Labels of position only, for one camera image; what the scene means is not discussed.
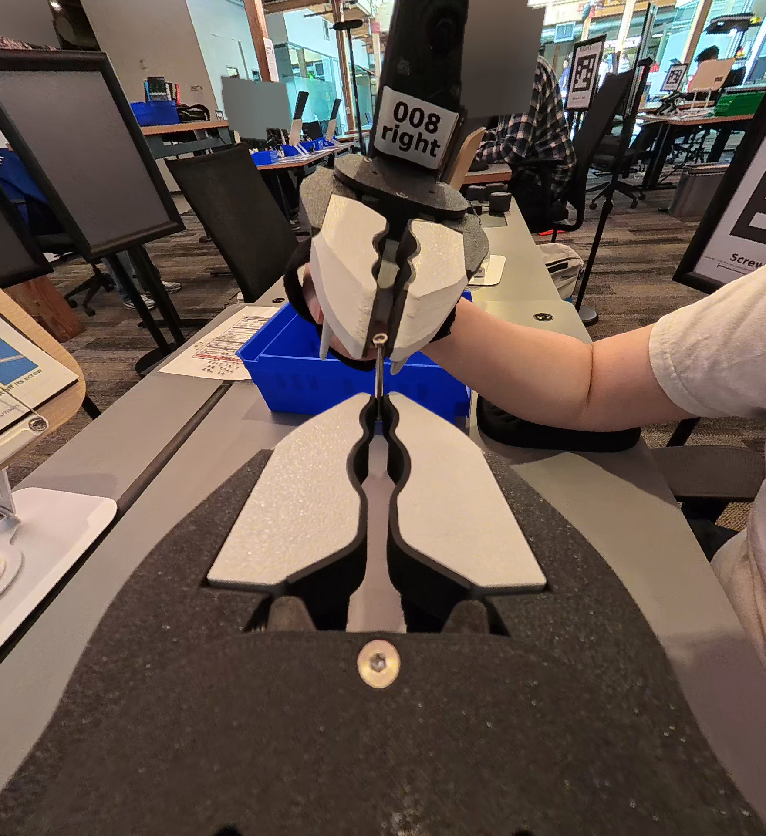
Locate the black pole stand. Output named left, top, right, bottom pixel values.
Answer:
left=574, top=57, right=653, bottom=329

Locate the person's white shirt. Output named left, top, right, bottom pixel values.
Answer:
left=648, top=245, right=766, bottom=722

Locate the blue plastic bin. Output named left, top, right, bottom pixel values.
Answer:
left=130, top=101, right=182, bottom=128
left=235, top=290, right=473, bottom=427

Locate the wooden office desk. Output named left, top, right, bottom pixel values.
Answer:
left=140, top=119, right=235, bottom=159

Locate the white stand base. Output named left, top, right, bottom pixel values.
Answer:
left=0, top=418, right=118, bottom=688

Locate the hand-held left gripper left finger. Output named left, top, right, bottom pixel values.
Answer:
left=206, top=392, right=384, bottom=631

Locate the long office desk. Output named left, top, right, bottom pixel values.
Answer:
left=254, top=132, right=359, bottom=172

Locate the black office chair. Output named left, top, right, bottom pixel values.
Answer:
left=549, top=59, right=653, bottom=244
left=165, top=142, right=300, bottom=304

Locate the person's right forearm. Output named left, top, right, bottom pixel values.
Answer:
left=479, top=297, right=692, bottom=434

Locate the wooden post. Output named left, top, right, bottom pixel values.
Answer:
left=3, top=273, right=88, bottom=345

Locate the green box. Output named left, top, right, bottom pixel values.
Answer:
left=714, top=90, right=766, bottom=118

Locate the tilted display board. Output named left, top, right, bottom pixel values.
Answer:
left=447, top=126, right=489, bottom=192

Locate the person's right hand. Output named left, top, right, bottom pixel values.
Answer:
left=301, top=264, right=483, bottom=371

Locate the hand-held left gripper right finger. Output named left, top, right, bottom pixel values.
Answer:
left=378, top=392, right=548, bottom=633

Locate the white bag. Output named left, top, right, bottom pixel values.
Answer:
left=542, top=242, right=586, bottom=299

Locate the white document stand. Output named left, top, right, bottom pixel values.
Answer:
left=469, top=253, right=508, bottom=286

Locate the grey waste bin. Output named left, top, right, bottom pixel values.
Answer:
left=669, top=162, right=731, bottom=221

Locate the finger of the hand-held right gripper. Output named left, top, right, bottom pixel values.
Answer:
left=385, top=218, right=471, bottom=363
left=307, top=194, right=391, bottom=361

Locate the printed paper sheet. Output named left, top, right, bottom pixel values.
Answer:
left=158, top=311, right=280, bottom=381

